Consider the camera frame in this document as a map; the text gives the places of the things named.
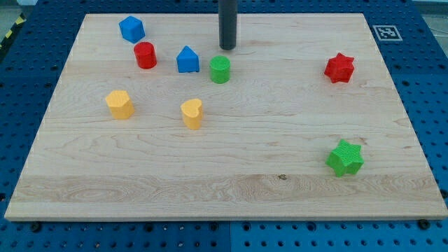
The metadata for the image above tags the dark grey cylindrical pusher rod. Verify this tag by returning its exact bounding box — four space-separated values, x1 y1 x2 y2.
218 0 237 50

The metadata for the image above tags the green star block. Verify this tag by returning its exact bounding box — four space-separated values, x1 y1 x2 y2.
325 139 364 177

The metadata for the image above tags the yellow heart block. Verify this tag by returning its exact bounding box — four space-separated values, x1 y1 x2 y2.
181 98 203 130

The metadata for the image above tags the green cylinder block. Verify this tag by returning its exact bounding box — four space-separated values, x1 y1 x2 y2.
209 55 230 84

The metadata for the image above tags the red star block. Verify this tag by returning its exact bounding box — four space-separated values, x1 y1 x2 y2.
324 52 354 83

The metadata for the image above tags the red cylinder block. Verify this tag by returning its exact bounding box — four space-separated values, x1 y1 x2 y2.
134 42 157 69

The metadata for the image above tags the yellow black hazard tape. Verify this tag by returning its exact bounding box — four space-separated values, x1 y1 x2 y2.
1 13 27 50

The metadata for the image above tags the yellow hexagon block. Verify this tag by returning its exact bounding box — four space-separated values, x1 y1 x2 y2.
105 90 135 120

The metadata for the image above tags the white fiducial marker tag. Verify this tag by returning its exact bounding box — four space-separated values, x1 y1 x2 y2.
372 24 403 41

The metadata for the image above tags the light wooden board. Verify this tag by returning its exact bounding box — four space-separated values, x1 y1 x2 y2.
5 13 447 221

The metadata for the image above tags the blue house-shaped block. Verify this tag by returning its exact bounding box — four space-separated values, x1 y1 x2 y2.
176 45 200 73

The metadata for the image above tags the blue cube block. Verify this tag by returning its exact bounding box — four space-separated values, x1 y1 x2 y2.
118 15 146 43

